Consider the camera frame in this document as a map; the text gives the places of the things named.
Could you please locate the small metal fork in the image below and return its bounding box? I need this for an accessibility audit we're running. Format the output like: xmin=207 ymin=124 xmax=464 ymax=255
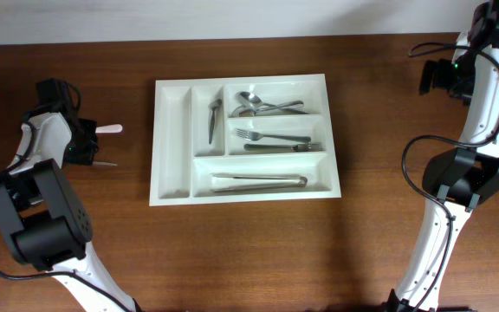
xmin=92 ymin=161 xmax=118 ymax=166

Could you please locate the small metal teaspoon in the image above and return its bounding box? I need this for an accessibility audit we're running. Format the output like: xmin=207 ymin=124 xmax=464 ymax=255
xmin=208 ymin=99 xmax=223 ymax=145

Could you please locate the metal spoon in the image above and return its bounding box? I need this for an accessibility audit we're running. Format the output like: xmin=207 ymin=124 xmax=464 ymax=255
xmin=238 ymin=91 xmax=308 ymax=114
xmin=230 ymin=101 xmax=304 ymax=117

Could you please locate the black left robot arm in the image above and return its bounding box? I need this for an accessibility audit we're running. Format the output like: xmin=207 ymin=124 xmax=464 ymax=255
xmin=0 ymin=78 xmax=140 ymax=311

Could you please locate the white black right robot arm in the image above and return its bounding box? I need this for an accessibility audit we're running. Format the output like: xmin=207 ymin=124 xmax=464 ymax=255
xmin=380 ymin=0 xmax=499 ymax=312

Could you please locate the white plastic knife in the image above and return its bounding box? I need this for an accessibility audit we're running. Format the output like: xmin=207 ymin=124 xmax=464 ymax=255
xmin=95 ymin=124 xmax=123 ymax=134

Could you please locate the white plastic cutlery tray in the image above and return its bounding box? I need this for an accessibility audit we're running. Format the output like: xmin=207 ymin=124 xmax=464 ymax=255
xmin=149 ymin=74 xmax=341 ymax=206

